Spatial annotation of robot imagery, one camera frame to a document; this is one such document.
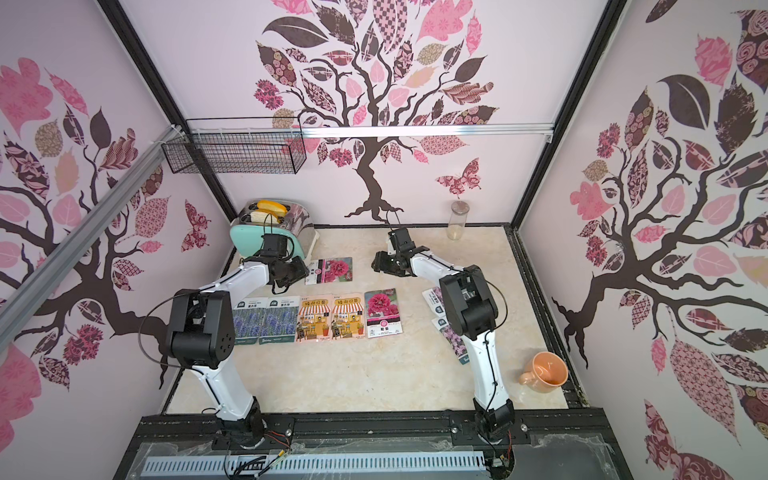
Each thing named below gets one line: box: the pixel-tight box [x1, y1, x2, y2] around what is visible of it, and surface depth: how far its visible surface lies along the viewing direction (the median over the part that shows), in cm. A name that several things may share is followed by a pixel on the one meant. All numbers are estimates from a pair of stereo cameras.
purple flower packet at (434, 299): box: [422, 286, 446, 318], surface depth 100 cm
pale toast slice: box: [249, 211, 279, 225], surface depth 100 cm
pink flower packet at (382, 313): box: [364, 288, 403, 339], surface depth 97 cm
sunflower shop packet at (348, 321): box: [331, 292, 366, 341], surface depth 97 cm
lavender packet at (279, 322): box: [259, 296, 300, 345], surface depth 97 cm
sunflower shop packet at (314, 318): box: [296, 294, 332, 342], surface depth 97 cm
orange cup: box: [518, 351, 569, 393], surface depth 78 cm
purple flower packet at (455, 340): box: [431, 317, 470, 365], surface depth 91 cm
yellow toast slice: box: [256, 200, 288, 217], surface depth 101 cm
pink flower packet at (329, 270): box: [304, 257, 353, 285], surface depth 109 cm
